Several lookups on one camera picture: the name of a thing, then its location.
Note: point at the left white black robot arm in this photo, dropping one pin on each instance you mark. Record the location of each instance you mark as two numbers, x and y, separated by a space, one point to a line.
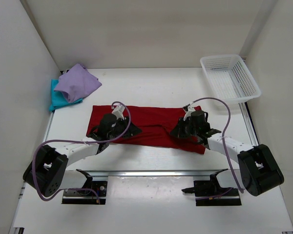
48 172

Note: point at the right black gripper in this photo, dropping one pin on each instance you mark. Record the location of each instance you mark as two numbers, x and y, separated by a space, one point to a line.
178 131

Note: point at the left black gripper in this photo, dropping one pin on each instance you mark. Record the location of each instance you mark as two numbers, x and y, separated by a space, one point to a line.
133 130

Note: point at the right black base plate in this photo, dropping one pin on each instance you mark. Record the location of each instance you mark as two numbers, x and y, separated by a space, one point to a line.
206 194

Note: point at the teal t shirt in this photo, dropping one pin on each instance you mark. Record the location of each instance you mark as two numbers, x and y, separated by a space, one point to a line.
57 99

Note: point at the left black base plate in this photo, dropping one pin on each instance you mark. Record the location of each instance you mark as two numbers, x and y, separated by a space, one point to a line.
98 184

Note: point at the white plastic basket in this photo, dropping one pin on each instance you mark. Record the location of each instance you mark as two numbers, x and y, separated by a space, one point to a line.
229 78

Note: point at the purple t shirt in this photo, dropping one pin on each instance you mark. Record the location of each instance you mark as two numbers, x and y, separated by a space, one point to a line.
77 83

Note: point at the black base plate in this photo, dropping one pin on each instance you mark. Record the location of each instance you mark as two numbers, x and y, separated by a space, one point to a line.
98 184
206 194

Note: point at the aluminium rail front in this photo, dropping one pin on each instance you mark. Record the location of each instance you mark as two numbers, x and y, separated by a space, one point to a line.
155 173

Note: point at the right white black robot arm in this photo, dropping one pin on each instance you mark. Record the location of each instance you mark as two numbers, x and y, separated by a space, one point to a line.
258 169

